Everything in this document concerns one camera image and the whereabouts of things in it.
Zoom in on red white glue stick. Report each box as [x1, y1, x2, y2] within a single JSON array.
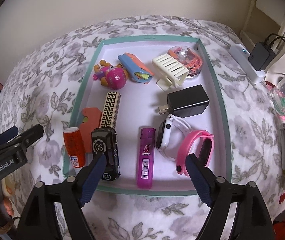
[[63, 127, 86, 168]]

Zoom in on pink wrist band watch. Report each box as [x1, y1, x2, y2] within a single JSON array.
[[175, 130, 215, 177]]

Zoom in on black toy car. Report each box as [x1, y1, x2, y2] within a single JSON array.
[[91, 127, 121, 181]]

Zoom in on gold black patterned box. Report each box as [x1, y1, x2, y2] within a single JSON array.
[[99, 92, 121, 129]]

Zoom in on white smart watch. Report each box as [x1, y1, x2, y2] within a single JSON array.
[[155, 114, 192, 161]]

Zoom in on purple lighter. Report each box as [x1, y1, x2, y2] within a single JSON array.
[[136, 128, 155, 189]]

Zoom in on black power adapter cube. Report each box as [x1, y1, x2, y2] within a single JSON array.
[[158, 85, 210, 118]]

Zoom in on pink doll figure toy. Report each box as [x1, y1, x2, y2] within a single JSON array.
[[93, 60, 129, 90]]

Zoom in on blue orange retractable knife toy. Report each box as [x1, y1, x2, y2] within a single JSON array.
[[118, 53, 154, 84]]

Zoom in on cream hair claw clip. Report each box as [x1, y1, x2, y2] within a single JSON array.
[[152, 54, 189, 91]]

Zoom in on clear round bead case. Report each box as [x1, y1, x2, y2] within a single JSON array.
[[168, 46, 203, 79]]

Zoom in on person's left hand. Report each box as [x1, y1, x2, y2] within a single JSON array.
[[0, 175, 15, 224]]

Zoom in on floral grey white blanket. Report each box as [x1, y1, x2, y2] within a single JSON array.
[[0, 15, 285, 239]]

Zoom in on teal rimmed white tray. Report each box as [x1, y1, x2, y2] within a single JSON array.
[[69, 35, 231, 197]]

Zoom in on black plugged charger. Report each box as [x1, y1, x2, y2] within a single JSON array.
[[248, 42, 275, 71]]

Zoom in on white power strip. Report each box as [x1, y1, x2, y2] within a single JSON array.
[[229, 44, 266, 84]]

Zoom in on cream wooden shelf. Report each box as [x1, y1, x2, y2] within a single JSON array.
[[240, 0, 285, 51]]

